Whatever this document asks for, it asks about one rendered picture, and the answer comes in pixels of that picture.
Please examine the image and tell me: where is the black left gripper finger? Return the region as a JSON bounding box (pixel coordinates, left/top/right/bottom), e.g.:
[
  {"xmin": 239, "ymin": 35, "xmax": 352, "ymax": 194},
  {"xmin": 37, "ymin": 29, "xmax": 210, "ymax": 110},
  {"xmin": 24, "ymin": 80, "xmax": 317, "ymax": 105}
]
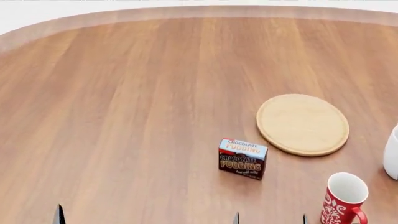
[{"xmin": 52, "ymin": 203, "xmax": 67, "ymax": 224}]

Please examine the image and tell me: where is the chocolate pudding box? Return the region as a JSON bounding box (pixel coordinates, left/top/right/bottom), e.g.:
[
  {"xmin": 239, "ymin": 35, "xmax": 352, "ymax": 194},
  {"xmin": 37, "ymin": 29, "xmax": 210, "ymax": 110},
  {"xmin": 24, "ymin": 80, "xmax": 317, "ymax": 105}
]
[{"xmin": 218, "ymin": 137, "xmax": 269, "ymax": 181}]

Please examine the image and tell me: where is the round wooden plate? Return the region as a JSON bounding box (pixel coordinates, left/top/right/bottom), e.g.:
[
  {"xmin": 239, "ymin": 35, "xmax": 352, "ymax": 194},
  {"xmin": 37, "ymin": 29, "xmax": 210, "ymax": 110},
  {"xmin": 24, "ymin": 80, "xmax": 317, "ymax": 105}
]
[{"xmin": 256, "ymin": 93, "xmax": 350, "ymax": 157}]

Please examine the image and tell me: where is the red patterned mug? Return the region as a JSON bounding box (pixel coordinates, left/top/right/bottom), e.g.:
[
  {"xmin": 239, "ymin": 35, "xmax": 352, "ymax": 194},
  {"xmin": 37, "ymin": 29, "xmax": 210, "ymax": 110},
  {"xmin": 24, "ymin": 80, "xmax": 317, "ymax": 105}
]
[{"xmin": 320, "ymin": 172, "xmax": 369, "ymax": 224}]

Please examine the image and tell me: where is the white mug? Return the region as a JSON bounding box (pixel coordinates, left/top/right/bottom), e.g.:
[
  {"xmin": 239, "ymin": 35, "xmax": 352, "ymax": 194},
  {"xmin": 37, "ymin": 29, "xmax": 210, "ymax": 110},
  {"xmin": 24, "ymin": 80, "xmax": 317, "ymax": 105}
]
[{"xmin": 382, "ymin": 125, "xmax": 398, "ymax": 181}]

